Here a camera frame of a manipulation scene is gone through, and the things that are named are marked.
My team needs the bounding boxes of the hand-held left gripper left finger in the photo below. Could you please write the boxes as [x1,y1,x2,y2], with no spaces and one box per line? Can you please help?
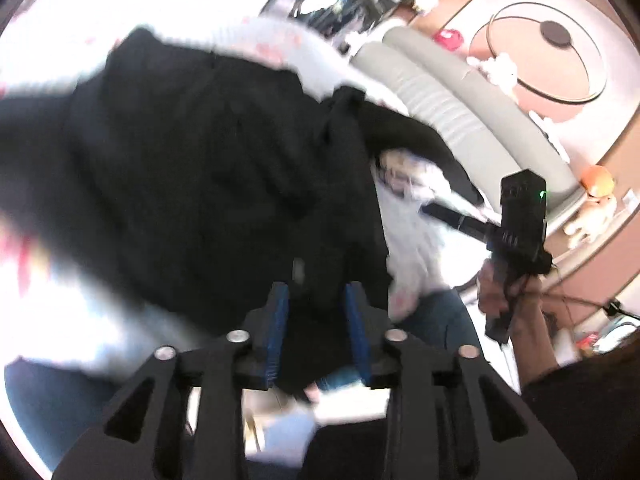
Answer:
[52,282,291,480]

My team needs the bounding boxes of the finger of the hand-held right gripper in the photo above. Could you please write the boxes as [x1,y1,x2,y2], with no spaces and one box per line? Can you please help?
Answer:
[422,202,501,241]

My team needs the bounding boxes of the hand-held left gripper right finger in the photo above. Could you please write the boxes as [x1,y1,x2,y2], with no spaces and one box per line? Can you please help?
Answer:
[345,282,576,480]

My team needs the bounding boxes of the black pants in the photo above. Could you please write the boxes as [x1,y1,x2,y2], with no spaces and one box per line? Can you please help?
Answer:
[0,27,396,396]

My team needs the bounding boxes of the stack of folded clothes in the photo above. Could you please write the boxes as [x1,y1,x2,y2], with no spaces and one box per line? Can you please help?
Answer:
[372,147,451,201]

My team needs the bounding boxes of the person's right hand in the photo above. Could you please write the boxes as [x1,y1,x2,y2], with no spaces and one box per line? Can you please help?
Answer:
[477,257,543,321]

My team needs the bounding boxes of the printed checkered blanket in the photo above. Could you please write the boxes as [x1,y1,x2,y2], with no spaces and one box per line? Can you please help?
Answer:
[0,0,481,386]

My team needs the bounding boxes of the orange plush toy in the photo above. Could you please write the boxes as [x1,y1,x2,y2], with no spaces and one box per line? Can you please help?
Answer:
[565,165,618,248]

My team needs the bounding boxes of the light blue fluffy cloth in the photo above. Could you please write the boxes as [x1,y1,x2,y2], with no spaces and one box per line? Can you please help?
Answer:
[240,400,321,461]

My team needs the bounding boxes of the black fleece garment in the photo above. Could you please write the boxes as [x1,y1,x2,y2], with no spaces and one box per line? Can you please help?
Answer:
[320,85,483,206]

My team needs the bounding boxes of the grey padded headboard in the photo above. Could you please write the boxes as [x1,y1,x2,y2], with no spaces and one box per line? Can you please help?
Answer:
[350,25,586,211]

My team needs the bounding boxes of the white plush toy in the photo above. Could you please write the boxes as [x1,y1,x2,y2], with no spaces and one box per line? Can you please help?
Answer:
[467,52,518,88]

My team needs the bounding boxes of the red plush toy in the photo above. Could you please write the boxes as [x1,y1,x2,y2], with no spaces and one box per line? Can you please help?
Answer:
[432,29,463,52]

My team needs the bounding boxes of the person's black top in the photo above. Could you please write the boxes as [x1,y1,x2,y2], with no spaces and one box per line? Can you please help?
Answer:
[520,330,640,480]

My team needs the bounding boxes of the black cable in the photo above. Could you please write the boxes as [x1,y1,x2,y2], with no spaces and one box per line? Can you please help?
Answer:
[545,265,640,318]

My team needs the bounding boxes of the round wall lamp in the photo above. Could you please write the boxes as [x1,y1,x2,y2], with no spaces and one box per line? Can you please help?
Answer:
[487,2,608,106]

